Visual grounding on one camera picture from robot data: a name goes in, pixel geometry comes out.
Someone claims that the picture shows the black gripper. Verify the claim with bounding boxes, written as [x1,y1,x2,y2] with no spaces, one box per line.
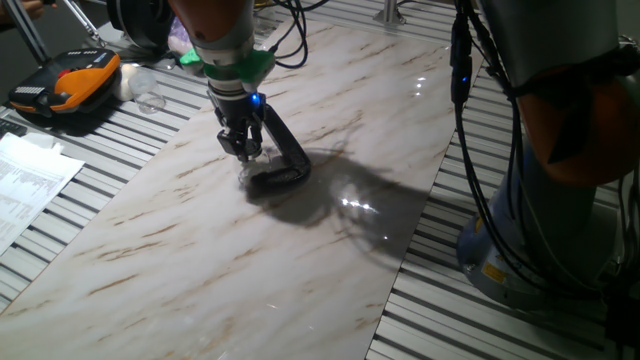
[211,91,267,163]

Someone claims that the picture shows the small clear glass jar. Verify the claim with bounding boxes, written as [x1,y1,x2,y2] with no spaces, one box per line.
[236,148,274,190]

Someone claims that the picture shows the black C-clamp with steel screw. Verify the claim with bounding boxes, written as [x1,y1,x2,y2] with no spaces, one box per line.
[207,89,313,196]

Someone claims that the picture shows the bare person hand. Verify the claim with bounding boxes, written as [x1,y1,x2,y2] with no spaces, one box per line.
[18,0,46,21]

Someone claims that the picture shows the clear plastic cup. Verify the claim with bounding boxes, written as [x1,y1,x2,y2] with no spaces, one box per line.
[128,67,167,115]

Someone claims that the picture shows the purple plastic bag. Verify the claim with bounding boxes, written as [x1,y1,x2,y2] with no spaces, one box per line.
[167,17,197,57]

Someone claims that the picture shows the marble patterned board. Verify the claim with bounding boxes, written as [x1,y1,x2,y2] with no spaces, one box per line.
[0,19,484,360]

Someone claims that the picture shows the white round object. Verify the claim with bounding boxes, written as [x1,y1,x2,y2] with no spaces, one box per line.
[112,63,141,103]

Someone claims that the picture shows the black round spool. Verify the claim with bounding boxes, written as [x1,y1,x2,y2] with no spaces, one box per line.
[106,0,176,51]

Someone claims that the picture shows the orange and black teach pendant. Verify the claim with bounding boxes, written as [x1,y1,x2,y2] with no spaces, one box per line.
[7,48,123,119]

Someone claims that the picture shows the thin metal rod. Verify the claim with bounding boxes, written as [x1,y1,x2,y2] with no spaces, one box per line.
[62,0,108,49]

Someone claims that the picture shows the white printed paper sheets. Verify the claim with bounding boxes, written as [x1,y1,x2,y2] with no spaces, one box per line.
[0,132,86,257]

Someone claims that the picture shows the black keyboard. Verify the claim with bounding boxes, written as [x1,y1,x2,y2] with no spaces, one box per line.
[0,118,29,142]

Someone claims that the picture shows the dark aluminium profile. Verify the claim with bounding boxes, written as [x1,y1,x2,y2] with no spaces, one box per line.
[0,0,52,67]

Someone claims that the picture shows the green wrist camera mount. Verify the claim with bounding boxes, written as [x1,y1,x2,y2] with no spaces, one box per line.
[178,47,277,85]

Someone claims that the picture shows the aluminium post with foot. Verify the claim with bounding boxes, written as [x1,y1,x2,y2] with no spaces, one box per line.
[372,0,408,26]

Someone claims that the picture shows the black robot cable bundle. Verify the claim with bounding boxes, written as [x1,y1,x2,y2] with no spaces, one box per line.
[268,0,556,297]

